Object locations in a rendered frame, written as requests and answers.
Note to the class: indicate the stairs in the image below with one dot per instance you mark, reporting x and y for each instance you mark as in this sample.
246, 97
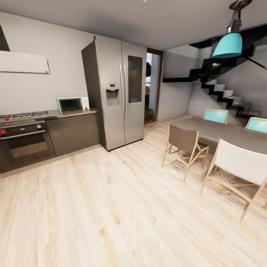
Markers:
237, 84

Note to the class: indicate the room light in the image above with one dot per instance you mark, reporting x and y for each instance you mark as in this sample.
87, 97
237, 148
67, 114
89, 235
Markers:
231, 44

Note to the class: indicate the fridge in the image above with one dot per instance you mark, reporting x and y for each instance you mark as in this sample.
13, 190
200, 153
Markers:
115, 74

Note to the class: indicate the oven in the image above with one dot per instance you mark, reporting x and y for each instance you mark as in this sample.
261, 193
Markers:
24, 141

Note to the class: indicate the microwave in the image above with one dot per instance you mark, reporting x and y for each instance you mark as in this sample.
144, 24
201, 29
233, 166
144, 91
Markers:
72, 103

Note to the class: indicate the fixed window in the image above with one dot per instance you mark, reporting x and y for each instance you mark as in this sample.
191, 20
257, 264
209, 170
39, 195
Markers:
153, 82

